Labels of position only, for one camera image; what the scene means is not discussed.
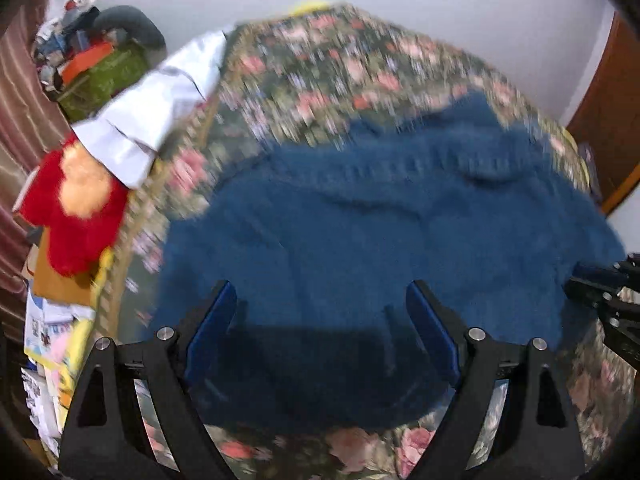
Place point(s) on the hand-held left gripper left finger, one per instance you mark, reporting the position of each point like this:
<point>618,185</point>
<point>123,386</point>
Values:
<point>212,330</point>

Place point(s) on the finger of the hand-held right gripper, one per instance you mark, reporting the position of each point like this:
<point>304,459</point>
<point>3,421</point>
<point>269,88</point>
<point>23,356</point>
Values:
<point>590,294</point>
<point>597,272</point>

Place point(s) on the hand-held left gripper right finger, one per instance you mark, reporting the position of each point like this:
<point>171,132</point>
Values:
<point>435,340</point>

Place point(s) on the blue denim jacket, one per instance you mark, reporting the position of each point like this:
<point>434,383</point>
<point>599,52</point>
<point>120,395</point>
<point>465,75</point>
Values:
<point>350,220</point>

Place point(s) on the pile of clothes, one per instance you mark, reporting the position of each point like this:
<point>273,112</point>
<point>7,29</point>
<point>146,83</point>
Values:
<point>65,30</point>

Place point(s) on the red plush toy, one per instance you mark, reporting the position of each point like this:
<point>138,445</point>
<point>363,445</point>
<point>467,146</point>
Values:
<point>80,240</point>

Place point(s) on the brown cardboard sheet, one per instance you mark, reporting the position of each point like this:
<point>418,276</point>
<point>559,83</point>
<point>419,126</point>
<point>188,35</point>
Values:
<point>55,285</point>

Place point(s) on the pile of printed papers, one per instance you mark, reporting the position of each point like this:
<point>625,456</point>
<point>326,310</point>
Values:
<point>45,330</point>

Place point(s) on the white shirt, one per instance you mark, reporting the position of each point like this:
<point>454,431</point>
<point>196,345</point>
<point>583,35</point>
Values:
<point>150,110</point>

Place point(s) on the floral blanket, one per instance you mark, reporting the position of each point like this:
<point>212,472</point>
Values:
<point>310,75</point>

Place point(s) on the green box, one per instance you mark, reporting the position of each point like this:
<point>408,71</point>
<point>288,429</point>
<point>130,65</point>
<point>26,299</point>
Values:
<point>110,72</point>

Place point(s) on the striped red gold curtain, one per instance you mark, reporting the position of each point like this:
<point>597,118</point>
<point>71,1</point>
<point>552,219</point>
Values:
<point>20,125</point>

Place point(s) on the wooden door frame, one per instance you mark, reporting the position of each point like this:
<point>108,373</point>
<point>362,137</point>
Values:
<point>615,100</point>

